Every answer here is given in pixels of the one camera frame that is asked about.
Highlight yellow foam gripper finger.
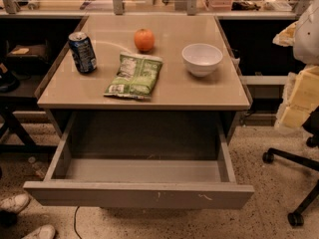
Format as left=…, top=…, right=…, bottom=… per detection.
left=275, top=65, right=319, bottom=129

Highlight grey top drawer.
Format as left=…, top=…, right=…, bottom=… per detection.
left=24, top=111, right=254, bottom=209

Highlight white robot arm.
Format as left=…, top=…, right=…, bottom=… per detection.
left=272, top=0, right=319, bottom=133

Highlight white bowl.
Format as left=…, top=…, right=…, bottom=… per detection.
left=181, top=43, right=223, bottom=77

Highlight green chip bag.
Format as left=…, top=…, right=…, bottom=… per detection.
left=104, top=52, right=163, bottom=100

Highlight orange fruit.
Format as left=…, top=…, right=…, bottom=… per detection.
left=134, top=29, right=155, bottom=52

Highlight blue soda can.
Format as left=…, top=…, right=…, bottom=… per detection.
left=68, top=32, right=97, bottom=74

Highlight clear plastic bottle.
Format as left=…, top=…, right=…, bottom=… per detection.
left=28, top=156, right=48, bottom=179

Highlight black side table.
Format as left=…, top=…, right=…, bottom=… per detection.
left=0, top=40, right=55, bottom=153

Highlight white shoe lower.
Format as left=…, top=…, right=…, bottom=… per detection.
left=21, top=224, right=56, bottom=239

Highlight black floor cable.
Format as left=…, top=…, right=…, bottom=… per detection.
left=73, top=206, right=83, bottom=239

